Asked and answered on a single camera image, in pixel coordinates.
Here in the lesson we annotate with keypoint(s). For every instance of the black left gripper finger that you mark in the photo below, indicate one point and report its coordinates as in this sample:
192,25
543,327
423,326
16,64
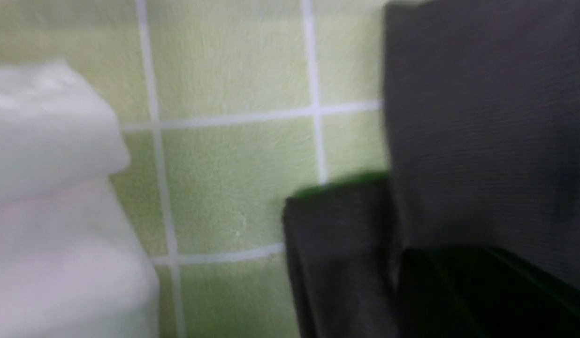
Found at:
474,292

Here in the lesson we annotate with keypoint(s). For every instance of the dark gray long-sleeve shirt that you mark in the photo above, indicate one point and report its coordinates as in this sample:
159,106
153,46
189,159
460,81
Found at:
481,104

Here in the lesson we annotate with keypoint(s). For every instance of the white shirt in pile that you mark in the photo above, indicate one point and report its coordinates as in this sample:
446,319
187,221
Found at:
71,265

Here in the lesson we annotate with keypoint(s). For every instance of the green checkered tablecloth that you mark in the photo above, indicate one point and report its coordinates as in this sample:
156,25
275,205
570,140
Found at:
228,107

